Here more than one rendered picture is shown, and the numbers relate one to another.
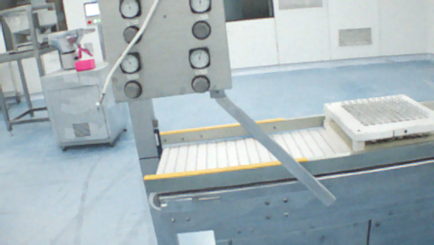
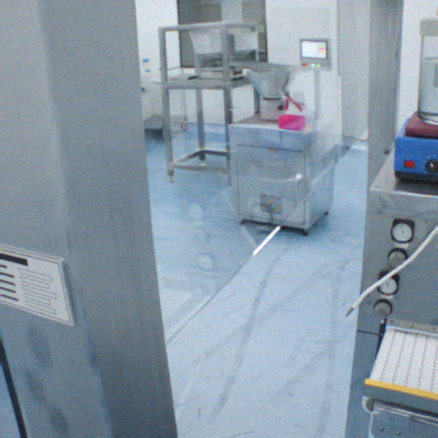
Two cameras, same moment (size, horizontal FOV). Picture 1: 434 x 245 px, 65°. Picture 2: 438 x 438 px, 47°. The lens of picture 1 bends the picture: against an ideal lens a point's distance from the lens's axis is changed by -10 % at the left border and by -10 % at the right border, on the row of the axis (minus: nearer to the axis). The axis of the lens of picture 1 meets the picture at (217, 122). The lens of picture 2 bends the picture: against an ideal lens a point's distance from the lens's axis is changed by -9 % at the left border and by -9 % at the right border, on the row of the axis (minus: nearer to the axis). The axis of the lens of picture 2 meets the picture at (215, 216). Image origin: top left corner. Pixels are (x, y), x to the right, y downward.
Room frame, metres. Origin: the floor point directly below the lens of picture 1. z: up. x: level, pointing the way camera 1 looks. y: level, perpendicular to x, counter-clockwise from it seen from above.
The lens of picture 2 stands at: (-0.13, 0.07, 1.53)
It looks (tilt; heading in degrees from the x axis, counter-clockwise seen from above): 21 degrees down; 26
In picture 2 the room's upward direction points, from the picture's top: 3 degrees counter-clockwise
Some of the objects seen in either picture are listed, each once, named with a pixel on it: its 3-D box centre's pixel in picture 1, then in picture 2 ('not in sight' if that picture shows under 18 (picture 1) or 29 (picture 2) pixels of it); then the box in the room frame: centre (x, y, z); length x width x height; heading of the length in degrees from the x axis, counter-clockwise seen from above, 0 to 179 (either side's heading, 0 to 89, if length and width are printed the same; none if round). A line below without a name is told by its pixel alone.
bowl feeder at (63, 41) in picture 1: (74, 49); not in sight; (3.62, 1.30, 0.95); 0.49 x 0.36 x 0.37; 84
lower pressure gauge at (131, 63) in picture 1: (129, 63); (387, 284); (0.66, 0.14, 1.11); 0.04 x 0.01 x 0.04; 89
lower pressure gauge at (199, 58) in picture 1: (199, 58); not in sight; (0.66, 0.02, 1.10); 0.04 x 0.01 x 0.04; 89
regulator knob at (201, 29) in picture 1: (201, 27); not in sight; (0.65, 0.01, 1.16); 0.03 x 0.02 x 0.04; 89
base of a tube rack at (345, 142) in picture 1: (382, 132); not in sight; (0.83, -0.41, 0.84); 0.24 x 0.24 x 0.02; 89
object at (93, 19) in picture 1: (99, 31); not in sight; (3.68, 1.04, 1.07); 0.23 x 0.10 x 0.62; 84
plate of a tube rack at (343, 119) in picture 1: (383, 115); not in sight; (0.83, -0.41, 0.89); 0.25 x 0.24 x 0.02; 179
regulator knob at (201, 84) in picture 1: (200, 82); not in sight; (0.65, 0.02, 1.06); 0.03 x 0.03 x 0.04; 89
